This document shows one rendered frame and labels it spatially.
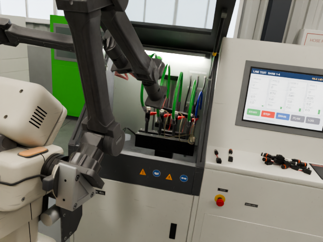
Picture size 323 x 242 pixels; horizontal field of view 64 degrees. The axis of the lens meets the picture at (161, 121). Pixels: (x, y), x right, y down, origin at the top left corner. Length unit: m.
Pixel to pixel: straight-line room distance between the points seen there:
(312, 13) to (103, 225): 5.14
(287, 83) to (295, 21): 4.21
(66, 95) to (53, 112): 3.73
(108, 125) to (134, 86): 1.08
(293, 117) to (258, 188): 0.43
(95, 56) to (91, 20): 0.08
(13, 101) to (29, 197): 0.23
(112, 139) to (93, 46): 0.25
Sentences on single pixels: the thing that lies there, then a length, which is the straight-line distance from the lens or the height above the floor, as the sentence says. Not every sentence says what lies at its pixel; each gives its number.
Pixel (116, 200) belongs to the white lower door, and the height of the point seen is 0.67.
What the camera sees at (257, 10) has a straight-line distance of 5.47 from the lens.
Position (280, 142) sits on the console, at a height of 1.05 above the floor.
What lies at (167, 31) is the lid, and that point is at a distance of 1.54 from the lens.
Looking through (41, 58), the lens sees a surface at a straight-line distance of 6.12.
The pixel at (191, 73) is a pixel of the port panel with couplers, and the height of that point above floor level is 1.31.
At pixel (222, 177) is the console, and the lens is 1.29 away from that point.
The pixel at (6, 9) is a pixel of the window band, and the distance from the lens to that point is 6.48.
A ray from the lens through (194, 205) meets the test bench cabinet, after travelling 1.38.
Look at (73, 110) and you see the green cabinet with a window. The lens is 4.48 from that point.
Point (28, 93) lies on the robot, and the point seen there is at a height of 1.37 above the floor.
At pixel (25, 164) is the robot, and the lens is 0.67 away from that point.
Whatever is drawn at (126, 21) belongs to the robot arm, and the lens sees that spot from 0.73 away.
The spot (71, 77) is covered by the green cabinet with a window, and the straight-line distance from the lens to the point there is 4.36.
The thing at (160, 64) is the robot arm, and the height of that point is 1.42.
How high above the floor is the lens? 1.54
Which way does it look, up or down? 19 degrees down
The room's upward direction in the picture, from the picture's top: 6 degrees clockwise
